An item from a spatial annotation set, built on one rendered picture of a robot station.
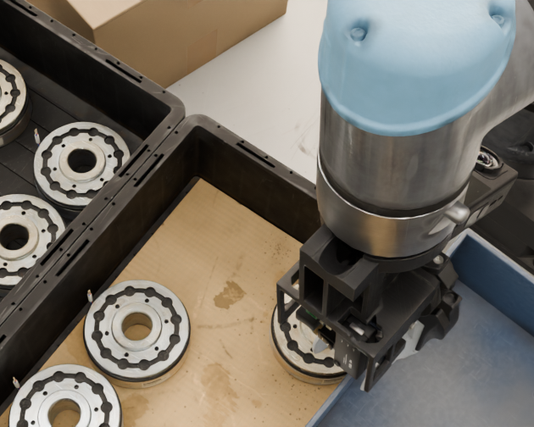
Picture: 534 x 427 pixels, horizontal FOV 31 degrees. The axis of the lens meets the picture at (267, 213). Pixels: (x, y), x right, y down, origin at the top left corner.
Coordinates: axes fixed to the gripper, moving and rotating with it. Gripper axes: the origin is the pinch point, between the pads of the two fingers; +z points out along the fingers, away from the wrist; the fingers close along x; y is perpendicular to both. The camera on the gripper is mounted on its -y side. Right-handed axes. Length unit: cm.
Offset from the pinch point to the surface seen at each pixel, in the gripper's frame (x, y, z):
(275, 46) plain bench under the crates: -45, -39, 36
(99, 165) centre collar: -38.6, -4.2, 20.2
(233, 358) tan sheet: -15.7, 0.7, 27.0
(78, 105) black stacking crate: -48, -9, 23
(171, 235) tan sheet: -29.5, -4.9, 25.2
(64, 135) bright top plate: -44.2, -4.5, 20.1
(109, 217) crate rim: -30.2, 1.1, 14.9
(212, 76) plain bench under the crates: -48, -29, 36
